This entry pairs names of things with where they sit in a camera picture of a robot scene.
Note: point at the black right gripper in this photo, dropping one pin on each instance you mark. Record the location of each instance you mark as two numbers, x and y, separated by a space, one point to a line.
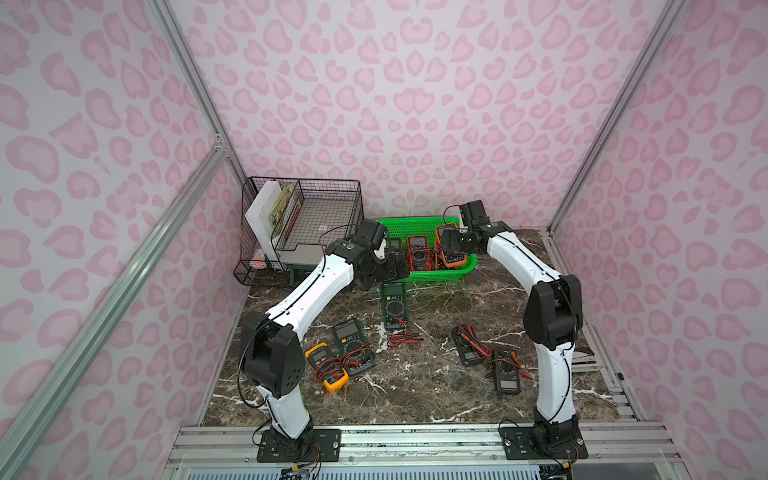
448 245

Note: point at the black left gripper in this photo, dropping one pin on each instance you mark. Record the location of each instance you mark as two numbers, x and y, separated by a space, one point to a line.
387 271

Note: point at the orange multimeter with leads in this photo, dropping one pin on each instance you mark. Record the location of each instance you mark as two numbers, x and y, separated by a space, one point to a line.
447 247

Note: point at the red multimeter small screen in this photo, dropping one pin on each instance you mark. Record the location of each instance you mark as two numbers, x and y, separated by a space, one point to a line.
419 253

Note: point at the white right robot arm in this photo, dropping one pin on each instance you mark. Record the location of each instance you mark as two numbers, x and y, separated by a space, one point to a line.
552 319

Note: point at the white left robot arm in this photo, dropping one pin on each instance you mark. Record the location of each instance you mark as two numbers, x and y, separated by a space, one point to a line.
270 343

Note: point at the dark green multimeter upper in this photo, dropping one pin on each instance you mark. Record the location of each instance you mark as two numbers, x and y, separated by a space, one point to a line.
394 306

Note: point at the dark green multimeter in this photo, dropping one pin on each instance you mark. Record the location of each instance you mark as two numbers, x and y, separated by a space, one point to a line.
355 351
394 306

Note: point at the green plastic basket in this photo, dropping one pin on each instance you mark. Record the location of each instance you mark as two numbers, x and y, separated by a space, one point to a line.
404 227

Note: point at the dark green multimeter lower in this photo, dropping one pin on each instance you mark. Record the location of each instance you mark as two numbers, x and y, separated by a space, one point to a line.
355 351

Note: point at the yellow multimeter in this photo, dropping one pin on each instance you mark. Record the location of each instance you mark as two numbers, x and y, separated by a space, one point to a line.
328 368

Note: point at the black clamp multimeter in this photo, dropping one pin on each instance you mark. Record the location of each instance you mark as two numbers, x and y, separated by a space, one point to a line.
507 372

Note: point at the white board in rack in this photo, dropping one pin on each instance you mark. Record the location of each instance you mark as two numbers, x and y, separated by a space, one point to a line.
258 217

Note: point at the white stapler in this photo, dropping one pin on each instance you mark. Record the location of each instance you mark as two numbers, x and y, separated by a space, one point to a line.
585 360

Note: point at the black wire mesh rack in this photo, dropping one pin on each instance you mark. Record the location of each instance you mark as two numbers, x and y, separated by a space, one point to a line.
310 214

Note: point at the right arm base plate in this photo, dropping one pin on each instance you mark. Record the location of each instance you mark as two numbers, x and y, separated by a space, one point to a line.
535 443

